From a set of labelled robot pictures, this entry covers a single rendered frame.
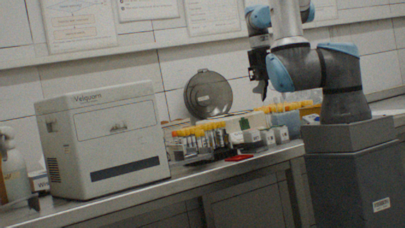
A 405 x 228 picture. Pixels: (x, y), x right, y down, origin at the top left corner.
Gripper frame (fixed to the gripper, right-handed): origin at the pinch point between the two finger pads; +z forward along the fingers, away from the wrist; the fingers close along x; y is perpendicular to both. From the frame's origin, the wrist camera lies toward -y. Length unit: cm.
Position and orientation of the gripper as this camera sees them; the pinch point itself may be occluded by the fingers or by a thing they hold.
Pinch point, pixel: (275, 100)
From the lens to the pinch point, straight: 220.3
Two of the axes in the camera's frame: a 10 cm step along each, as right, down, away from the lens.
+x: 4.4, -0.3, -9.0
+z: 1.8, 9.8, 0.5
